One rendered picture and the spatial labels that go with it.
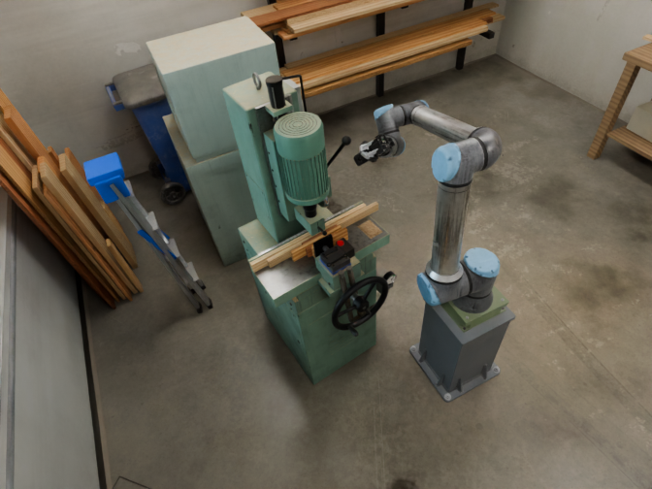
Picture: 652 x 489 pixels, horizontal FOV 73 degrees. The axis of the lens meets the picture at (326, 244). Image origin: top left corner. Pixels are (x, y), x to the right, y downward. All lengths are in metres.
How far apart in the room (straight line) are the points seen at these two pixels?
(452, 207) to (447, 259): 0.25
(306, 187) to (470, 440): 1.54
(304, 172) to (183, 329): 1.67
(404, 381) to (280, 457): 0.76
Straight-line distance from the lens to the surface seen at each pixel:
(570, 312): 3.05
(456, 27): 4.62
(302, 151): 1.54
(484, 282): 1.95
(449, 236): 1.67
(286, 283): 1.84
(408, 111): 2.02
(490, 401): 2.61
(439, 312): 2.16
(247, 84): 1.85
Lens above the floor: 2.33
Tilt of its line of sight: 47 degrees down
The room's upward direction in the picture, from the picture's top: 7 degrees counter-clockwise
